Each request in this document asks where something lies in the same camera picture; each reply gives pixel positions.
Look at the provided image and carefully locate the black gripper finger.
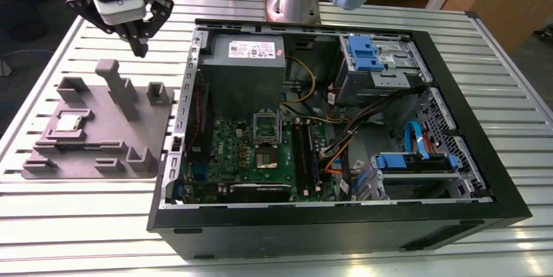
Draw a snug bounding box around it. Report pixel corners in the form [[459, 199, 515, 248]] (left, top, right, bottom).
[[132, 0, 175, 59], [64, 0, 141, 58]]

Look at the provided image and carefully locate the silver CPU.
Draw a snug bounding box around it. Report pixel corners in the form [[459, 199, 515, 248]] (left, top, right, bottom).
[[54, 115, 82, 132]]

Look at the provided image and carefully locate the CPU socket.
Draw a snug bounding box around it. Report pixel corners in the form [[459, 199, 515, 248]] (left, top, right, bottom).
[[253, 146, 280, 170]]

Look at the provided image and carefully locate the grey power supply unit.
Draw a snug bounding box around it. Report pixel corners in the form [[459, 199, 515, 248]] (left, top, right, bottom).
[[199, 33, 287, 120]]

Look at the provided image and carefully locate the grey parts rack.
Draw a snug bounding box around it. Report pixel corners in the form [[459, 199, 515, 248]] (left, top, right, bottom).
[[20, 58, 176, 180]]

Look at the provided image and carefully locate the metal socket cover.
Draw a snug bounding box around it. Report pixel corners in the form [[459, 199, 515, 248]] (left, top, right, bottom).
[[251, 111, 284, 147]]

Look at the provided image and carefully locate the blue RAM stick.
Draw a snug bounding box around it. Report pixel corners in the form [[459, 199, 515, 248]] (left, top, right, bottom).
[[308, 120, 324, 191], [36, 142, 121, 151]]

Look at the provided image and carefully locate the green motherboard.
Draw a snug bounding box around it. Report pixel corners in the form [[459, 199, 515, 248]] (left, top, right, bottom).
[[177, 115, 344, 204]]

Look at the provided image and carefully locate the blue plastic drive latch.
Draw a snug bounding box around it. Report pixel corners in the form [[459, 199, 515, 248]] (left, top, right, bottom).
[[347, 36, 386, 72]]

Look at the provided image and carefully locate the black RAM slot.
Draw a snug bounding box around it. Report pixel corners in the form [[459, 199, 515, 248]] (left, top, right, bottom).
[[300, 120, 316, 194], [296, 120, 312, 194], [291, 120, 307, 194]]

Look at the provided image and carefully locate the grey metal drive cage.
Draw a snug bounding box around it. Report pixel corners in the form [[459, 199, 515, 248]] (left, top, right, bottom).
[[332, 32, 434, 107]]

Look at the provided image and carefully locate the black graphics card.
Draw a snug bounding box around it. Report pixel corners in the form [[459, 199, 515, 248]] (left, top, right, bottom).
[[213, 180, 292, 204]]

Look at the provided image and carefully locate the hard disk in blue carrier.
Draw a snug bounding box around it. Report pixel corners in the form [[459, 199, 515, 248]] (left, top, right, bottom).
[[372, 153, 460, 174]]

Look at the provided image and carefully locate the black PC case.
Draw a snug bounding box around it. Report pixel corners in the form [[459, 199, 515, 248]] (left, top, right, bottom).
[[145, 17, 533, 261]]

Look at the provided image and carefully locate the grey metal disk bay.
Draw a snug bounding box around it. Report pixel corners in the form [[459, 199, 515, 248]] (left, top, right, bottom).
[[356, 151, 494, 201]]

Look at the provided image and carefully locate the yellow wire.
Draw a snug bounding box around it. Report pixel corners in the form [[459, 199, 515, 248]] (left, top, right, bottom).
[[280, 56, 319, 106]]

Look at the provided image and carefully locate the black cable bundle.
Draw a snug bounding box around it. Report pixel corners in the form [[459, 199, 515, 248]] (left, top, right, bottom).
[[322, 85, 427, 157]]

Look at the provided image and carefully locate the blue flat wire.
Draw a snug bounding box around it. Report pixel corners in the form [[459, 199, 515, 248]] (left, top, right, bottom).
[[403, 120, 434, 161]]

